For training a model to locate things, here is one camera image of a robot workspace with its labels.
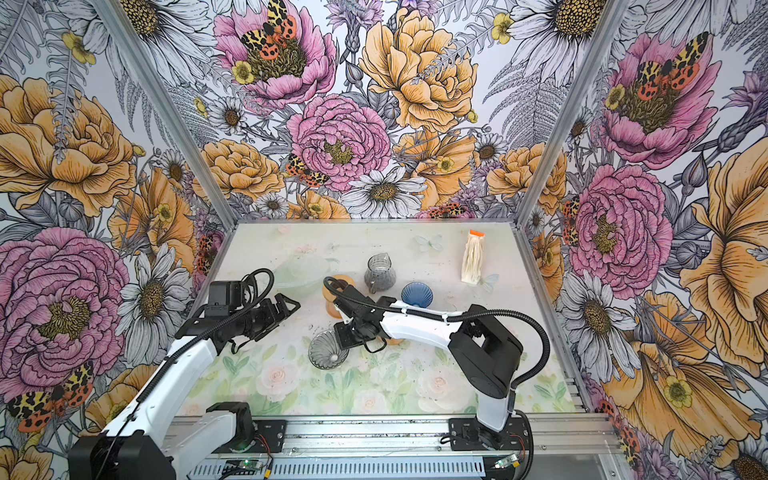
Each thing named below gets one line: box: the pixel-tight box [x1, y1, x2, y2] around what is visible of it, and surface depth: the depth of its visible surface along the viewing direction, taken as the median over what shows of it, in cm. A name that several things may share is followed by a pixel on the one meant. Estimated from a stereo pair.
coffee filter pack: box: [461, 229, 486, 284], surface depth 104 cm
